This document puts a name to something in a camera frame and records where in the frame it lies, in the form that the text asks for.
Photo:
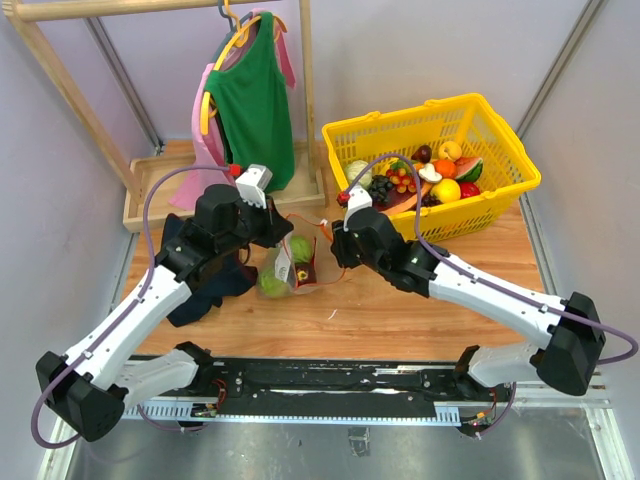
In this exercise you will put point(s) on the toy watermelon slice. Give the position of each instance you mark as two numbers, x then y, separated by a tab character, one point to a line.
469	169

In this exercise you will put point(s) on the yellow toy lemon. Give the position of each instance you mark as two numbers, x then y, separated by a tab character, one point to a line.
446	191

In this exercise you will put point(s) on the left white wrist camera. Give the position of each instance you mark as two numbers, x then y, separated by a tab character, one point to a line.
251	185

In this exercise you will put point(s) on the white toy mushroom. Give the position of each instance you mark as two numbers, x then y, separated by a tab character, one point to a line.
429	174

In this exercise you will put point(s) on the dark purple toy fig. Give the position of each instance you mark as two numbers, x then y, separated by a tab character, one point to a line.
423	154

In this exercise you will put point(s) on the toy cherry bunch with leaves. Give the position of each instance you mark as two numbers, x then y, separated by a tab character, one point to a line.
401	177

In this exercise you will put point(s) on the yellow clothes hanger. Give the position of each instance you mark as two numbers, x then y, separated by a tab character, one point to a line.
234	47

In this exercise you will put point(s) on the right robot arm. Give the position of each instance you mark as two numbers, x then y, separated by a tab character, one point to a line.
563	340

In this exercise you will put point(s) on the clear zip top bag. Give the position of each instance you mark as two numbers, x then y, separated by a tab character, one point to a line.
310	241

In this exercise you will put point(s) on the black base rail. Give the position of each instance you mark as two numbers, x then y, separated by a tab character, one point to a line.
338	391

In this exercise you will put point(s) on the yellow plastic shopping basket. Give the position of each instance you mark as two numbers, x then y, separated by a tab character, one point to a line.
465	139

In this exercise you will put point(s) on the dark navy cloth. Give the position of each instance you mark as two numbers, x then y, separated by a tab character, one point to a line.
234	279

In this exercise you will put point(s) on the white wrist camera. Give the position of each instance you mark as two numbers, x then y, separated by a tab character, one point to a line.
251	185
353	201

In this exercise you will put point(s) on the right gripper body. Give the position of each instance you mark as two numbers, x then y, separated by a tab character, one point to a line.
348	253

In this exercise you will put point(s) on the dark toy grapes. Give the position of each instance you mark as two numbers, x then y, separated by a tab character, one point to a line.
379	190

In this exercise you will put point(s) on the wooden clothes rack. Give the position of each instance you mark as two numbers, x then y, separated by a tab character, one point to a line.
307	188

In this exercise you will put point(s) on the green toy cabbage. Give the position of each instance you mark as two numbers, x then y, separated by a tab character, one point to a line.
270	285

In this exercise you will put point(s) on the pink shirt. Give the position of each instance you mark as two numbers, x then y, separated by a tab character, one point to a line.
209	151

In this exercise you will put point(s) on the red toy apple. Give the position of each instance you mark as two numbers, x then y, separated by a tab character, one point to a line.
468	190

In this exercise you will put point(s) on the green tank top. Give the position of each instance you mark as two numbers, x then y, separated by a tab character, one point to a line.
252	105

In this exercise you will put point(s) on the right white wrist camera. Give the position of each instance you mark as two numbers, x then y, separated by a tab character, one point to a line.
353	201

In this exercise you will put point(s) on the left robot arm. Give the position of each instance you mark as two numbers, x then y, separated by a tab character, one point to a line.
89	386

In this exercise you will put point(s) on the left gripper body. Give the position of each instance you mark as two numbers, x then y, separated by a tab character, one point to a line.
255	225

